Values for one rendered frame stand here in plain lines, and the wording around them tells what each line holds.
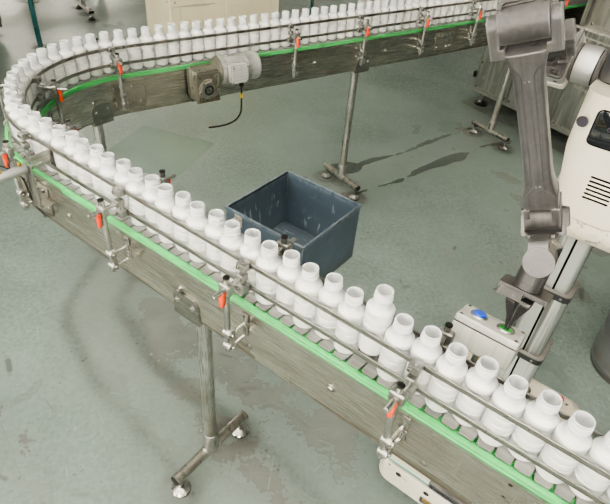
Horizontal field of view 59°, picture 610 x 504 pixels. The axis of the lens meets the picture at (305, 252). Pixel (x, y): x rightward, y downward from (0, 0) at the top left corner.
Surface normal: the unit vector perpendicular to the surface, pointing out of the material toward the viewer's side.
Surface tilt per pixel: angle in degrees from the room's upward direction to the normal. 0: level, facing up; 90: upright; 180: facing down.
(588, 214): 90
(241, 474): 0
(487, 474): 90
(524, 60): 98
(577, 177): 90
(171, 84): 90
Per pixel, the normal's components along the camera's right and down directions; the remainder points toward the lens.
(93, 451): 0.07, -0.78
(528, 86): -0.36, 0.67
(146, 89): 0.57, 0.55
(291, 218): -0.61, 0.46
